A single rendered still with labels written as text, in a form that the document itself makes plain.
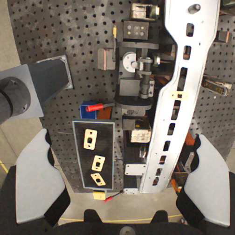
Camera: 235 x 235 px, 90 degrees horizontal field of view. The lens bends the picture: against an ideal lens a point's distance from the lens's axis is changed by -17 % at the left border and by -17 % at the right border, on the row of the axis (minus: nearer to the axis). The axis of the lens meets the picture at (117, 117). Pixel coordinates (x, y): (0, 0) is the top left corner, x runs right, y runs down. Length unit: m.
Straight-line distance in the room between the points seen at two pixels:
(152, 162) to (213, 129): 0.64
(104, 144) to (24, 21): 0.87
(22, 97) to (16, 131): 1.95
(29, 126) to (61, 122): 1.23
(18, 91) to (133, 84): 0.38
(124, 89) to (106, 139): 0.18
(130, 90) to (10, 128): 2.28
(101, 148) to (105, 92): 0.48
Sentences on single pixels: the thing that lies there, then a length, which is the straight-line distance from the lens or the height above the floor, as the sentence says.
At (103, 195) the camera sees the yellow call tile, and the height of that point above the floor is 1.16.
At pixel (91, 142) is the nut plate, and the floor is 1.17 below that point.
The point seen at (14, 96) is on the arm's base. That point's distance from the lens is 0.54.
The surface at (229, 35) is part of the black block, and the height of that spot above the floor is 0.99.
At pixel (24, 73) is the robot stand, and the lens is 0.56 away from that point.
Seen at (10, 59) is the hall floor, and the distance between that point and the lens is 2.05.
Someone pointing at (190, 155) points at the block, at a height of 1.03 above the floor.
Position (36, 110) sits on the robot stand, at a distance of 0.59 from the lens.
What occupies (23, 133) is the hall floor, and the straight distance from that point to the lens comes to 2.42.
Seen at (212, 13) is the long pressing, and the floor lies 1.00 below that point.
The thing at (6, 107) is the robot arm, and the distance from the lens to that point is 0.51.
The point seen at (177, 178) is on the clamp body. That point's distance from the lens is 1.00.
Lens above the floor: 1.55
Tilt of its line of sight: 62 degrees down
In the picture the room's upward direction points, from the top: 177 degrees counter-clockwise
